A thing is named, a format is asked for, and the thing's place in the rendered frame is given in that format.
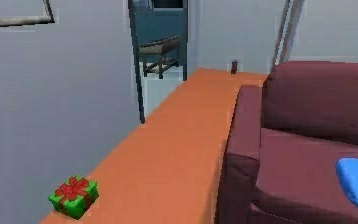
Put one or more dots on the small dark red object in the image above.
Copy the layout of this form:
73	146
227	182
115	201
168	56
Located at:
234	66

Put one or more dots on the dark red sofa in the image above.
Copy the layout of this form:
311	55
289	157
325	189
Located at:
300	140

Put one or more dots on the grey floor lamp pole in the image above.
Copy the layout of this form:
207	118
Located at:
285	31

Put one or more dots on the green gift box red bow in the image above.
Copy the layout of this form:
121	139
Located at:
74	197

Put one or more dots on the blue cushion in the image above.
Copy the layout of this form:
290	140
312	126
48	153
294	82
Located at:
355	180

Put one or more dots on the grey framed wall picture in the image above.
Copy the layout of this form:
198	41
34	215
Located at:
27	20

